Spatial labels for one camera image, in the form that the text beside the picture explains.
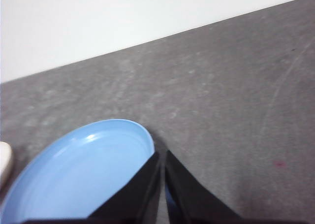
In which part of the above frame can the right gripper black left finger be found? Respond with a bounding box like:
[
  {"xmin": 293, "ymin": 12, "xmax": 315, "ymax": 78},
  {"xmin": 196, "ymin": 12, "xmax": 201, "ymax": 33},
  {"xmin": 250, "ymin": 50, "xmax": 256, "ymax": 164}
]
[{"xmin": 23, "ymin": 151, "xmax": 162, "ymax": 224}]

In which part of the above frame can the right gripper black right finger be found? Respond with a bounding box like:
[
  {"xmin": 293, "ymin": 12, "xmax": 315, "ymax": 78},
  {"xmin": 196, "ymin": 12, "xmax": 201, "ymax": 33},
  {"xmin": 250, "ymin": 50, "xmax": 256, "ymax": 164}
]
[{"xmin": 163, "ymin": 149, "xmax": 247, "ymax": 224}]

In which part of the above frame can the blue plate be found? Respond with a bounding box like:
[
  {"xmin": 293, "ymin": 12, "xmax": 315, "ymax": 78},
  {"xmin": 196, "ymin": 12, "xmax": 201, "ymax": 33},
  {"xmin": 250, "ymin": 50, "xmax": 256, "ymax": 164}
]
[{"xmin": 0, "ymin": 119, "xmax": 156, "ymax": 224}]

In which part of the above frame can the white plate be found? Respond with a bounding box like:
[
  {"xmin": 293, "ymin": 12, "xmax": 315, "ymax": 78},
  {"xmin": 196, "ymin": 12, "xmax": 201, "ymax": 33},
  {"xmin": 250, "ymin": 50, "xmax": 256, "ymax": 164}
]
[{"xmin": 0, "ymin": 141, "xmax": 12, "ymax": 183}]

